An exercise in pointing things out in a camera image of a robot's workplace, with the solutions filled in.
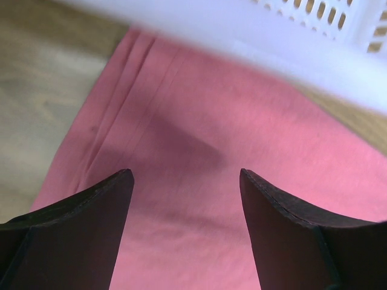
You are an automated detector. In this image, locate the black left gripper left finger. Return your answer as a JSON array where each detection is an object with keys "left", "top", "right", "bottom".
[{"left": 1, "top": 169, "right": 134, "bottom": 289}]

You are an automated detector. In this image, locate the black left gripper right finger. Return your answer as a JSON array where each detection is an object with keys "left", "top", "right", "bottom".
[{"left": 239, "top": 169, "right": 386, "bottom": 289}]

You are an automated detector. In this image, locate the white plastic laundry basket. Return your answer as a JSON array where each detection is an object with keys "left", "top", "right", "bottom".
[{"left": 71, "top": 1, "right": 386, "bottom": 114}]

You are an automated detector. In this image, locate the dusty red t-shirt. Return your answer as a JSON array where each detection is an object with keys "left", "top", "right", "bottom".
[{"left": 33, "top": 29, "right": 386, "bottom": 289}]

